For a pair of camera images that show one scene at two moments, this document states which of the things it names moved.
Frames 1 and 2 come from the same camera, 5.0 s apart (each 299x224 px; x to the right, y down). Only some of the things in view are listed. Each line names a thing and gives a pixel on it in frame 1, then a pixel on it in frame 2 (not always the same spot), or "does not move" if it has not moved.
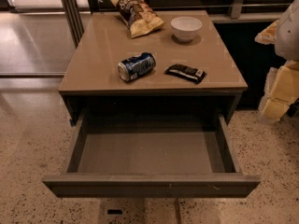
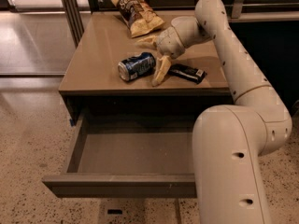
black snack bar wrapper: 192,74 does not move
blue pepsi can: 136,65 does not move
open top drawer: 150,154 does not move
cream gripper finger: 268,35 to 168,44
